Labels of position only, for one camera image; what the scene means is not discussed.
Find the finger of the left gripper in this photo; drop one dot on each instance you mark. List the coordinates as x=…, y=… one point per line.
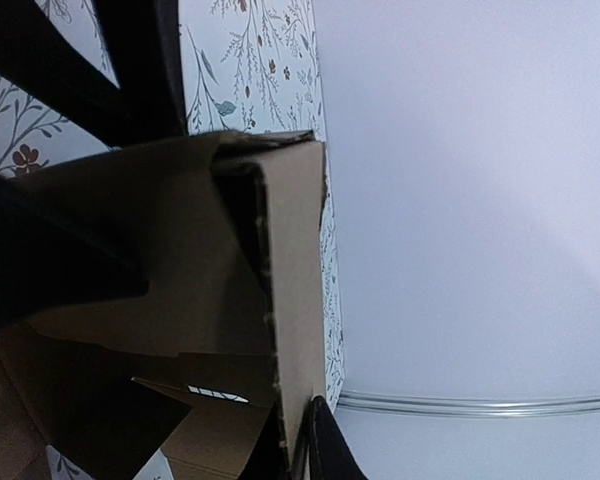
x=39, y=60
x=143, y=43

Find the floral patterned table mat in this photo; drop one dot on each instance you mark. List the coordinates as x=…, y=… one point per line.
x=248, y=66

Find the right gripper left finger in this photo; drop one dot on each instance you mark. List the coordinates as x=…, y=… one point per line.
x=268, y=459

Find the left aluminium frame post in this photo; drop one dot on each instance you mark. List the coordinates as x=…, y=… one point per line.
x=469, y=408

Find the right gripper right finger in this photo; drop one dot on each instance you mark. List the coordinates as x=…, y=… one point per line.
x=330, y=458

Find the brown cardboard box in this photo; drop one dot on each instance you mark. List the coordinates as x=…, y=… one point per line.
x=176, y=383

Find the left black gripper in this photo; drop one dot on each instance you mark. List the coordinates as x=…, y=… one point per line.
x=49, y=258

